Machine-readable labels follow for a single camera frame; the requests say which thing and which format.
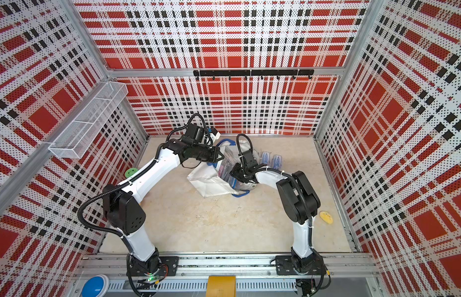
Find blue round button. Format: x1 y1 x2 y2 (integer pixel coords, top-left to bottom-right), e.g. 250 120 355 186
81 275 110 297

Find white canvas bag blue handles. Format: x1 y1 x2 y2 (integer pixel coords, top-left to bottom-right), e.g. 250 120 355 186
187 139 256 198

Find yellow round disc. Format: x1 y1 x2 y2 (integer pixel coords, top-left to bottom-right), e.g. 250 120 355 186
319 211 334 225

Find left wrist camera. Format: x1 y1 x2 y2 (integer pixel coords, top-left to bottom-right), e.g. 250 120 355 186
181 124 221 146

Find green round toy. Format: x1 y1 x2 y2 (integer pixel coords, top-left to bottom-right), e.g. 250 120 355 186
125 168 138 179

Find blue compass set case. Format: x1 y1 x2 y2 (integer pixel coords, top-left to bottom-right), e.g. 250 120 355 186
271 155 282 170
261 151 271 166
218 159 235 187

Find black hook rail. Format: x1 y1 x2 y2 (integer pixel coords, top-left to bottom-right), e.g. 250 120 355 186
193 69 315 79

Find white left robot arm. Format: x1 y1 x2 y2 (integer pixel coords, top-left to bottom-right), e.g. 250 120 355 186
77 139 224 262

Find white wire mesh basket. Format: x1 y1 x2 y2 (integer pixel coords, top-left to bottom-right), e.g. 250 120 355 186
49 82 128 159

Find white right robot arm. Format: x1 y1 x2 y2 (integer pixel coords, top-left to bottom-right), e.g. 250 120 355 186
230 163 321 261

